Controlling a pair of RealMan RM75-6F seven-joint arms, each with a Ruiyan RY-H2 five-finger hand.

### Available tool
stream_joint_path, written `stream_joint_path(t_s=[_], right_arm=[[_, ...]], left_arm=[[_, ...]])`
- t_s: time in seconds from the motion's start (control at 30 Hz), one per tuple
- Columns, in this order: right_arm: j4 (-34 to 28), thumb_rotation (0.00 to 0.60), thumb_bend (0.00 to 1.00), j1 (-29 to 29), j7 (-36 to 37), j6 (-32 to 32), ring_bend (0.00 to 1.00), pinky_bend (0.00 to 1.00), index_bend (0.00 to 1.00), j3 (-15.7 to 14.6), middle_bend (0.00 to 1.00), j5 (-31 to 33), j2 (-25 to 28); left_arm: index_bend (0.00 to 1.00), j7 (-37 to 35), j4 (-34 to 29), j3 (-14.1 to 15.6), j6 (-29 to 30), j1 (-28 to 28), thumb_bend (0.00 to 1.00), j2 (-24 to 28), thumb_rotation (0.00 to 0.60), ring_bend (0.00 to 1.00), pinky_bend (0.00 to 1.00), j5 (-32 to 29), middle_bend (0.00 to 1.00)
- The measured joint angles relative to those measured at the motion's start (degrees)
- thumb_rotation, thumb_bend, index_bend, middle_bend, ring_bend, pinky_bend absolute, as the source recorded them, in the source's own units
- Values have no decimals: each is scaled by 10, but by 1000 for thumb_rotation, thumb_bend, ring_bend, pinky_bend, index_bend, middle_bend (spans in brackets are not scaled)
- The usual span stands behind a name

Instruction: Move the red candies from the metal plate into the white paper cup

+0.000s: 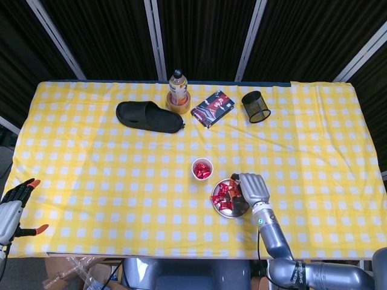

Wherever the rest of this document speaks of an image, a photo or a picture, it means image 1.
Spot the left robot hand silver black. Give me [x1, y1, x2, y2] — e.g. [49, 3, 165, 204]
[0, 178, 50, 245]

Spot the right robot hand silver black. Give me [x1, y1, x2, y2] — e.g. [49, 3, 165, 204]
[230, 172, 271, 209]

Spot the white paper cup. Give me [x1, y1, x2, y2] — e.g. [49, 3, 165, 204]
[191, 156, 214, 181]

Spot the round metal plate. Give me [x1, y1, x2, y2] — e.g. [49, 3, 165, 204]
[210, 178, 252, 219]

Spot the brown cardboard box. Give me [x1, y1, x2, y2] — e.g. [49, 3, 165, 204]
[42, 256, 123, 290]

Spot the clear plastic wrap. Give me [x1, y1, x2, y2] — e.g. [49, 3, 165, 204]
[59, 256, 105, 290]

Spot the black mesh pen holder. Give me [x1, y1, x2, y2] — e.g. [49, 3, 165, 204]
[241, 91, 272, 124]

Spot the black red snack packet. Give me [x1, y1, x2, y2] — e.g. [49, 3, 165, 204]
[190, 90, 236, 130]

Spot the brown packing tape roll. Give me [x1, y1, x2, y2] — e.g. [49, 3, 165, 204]
[166, 91, 192, 115]

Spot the grey robot torso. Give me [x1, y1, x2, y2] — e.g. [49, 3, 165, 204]
[122, 258, 252, 290]

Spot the yellow white checkered tablecloth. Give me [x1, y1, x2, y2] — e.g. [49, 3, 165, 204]
[1, 80, 383, 260]

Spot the black rubber slipper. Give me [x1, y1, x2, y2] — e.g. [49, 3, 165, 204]
[115, 100, 185, 134]

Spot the orange drink plastic bottle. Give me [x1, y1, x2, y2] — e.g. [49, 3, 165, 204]
[168, 68, 189, 106]

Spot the black corrugated partition panel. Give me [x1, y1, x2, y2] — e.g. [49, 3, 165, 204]
[39, 0, 161, 81]
[157, 0, 258, 82]
[243, 0, 387, 82]
[0, 0, 76, 121]
[347, 51, 387, 179]

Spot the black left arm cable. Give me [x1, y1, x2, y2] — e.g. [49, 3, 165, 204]
[0, 245, 9, 274]

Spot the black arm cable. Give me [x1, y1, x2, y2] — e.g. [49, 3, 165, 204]
[0, 245, 9, 274]
[256, 229, 281, 290]

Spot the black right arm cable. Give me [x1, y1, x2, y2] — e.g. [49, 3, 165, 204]
[256, 229, 281, 290]

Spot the aluminium frame post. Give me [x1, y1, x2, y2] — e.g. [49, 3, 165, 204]
[144, 0, 168, 81]
[235, 0, 268, 82]
[333, 28, 387, 83]
[25, 0, 88, 80]
[0, 115, 21, 136]

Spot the black floor cable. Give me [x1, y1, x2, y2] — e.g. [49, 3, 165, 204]
[102, 260, 125, 288]

